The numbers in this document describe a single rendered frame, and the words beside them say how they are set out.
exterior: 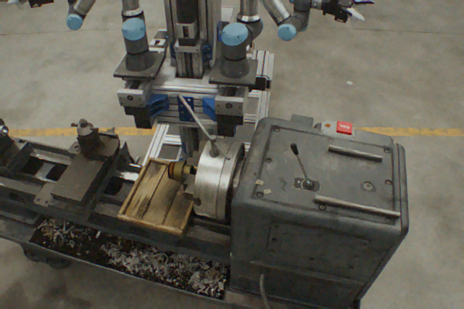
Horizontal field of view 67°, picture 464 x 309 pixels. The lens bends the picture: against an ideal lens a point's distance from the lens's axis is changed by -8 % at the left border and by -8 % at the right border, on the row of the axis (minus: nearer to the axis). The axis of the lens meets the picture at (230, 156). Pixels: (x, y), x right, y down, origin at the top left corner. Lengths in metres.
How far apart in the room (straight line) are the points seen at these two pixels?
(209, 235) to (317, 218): 0.55
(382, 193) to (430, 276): 1.51
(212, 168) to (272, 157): 0.22
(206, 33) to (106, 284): 1.65
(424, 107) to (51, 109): 3.63
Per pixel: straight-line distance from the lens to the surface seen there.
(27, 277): 2.80
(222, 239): 1.60
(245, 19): 1.87
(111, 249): 2.01
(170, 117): 2.12
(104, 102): 3.77
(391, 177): 1.41
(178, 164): 1.53
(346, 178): 1.35
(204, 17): 1.96
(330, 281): 1.59
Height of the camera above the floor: 2.25
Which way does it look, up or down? 47 degrees down
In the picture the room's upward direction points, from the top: straight up
